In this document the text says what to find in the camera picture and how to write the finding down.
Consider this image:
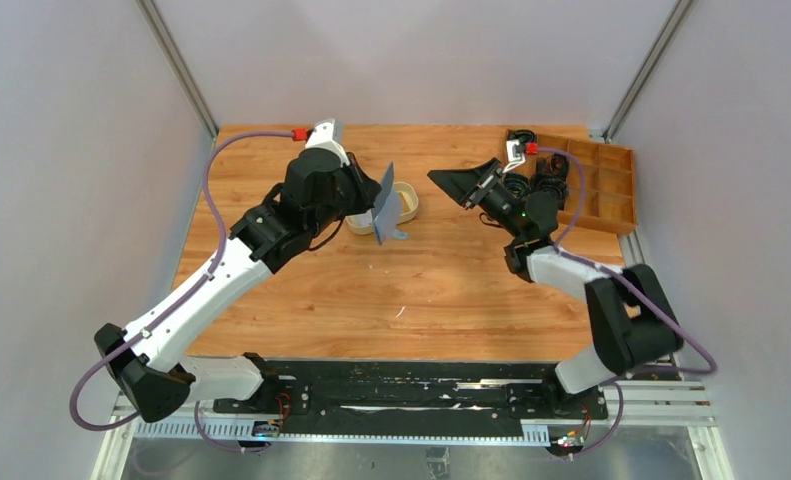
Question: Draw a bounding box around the rolled black belt middle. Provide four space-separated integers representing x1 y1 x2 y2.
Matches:
535 153 570 181

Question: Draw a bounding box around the purple cable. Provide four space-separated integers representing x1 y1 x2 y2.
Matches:
526 142 718 458
69 129 307 454

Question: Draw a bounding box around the blue leather card holder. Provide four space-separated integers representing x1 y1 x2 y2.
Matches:
372 163 402 245

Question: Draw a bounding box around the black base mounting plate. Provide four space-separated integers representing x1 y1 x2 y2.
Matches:
199 360 608 443

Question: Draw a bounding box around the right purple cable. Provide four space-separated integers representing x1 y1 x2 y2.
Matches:
526 142 718 458

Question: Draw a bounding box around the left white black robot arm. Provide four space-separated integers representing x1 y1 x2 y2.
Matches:
95 148 394 423

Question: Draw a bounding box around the rolled dark belt left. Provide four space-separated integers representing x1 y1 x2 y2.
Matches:
502 172 531 199

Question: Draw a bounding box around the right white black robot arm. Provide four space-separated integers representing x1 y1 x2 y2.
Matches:
428 153 684 418

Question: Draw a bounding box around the aluminium rail frame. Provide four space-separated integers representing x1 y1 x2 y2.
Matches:
92 360 734 479

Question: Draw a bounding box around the rolled black belt large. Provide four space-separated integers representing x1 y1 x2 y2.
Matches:
530 175 569 211

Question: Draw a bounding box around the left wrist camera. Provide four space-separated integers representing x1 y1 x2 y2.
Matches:
291 118 346 155

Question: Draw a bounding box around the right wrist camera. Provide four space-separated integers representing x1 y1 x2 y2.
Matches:
502 139 539 174

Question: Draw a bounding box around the cream oval tray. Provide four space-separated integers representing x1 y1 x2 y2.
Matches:
346 182 419 243

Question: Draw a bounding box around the rolled black belt top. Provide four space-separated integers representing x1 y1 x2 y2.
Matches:
506 129 538 144

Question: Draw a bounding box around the wooden compartment organizer box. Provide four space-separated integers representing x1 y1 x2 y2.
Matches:
512 132 637 236

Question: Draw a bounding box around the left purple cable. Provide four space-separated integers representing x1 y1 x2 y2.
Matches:
69 129 307 454

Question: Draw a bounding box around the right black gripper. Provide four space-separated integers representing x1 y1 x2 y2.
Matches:
429 158 526 241

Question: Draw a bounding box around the gold yellow credit card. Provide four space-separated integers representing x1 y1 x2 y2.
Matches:
398 190 416 212

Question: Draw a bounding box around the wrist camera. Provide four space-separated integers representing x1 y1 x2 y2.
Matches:
291 118 346 155
502 139 539 174

